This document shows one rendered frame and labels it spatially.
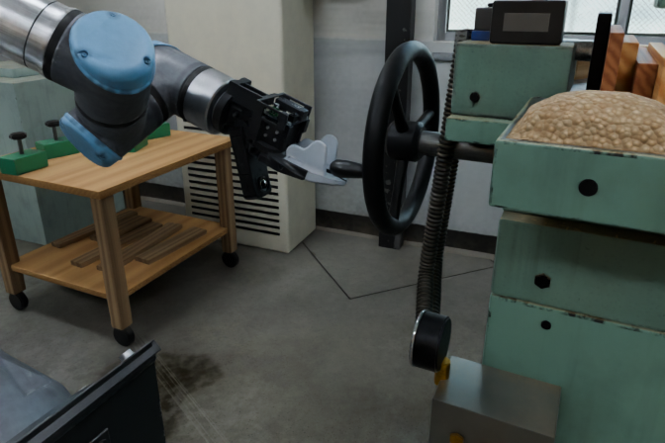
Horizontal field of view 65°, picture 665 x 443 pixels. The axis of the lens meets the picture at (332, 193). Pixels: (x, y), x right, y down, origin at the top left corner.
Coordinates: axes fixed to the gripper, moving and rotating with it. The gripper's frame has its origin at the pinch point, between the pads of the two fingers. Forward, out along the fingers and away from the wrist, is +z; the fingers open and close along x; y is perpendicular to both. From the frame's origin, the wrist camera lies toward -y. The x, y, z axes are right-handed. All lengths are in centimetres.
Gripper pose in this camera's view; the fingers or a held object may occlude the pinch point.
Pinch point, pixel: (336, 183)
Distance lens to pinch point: 74.1
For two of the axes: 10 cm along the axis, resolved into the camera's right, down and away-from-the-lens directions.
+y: 3.1, -8.3, -4.7
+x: 4.4, -3.1, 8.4
